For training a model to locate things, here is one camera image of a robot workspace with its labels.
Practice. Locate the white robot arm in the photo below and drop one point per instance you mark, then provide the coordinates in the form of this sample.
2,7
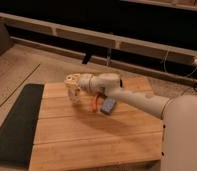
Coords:
179,116

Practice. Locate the black floor mat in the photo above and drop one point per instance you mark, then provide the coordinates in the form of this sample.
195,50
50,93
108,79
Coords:
18,129

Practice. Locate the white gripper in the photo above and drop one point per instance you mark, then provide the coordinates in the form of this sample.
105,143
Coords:
71,82

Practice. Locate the blue sponge block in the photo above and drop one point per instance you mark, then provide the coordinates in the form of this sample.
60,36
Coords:
108,105

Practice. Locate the wooden wall rail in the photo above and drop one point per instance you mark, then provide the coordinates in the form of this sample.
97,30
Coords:
130,45

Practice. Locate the black bracket on wall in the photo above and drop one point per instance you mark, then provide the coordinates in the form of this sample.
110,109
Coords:
87,57

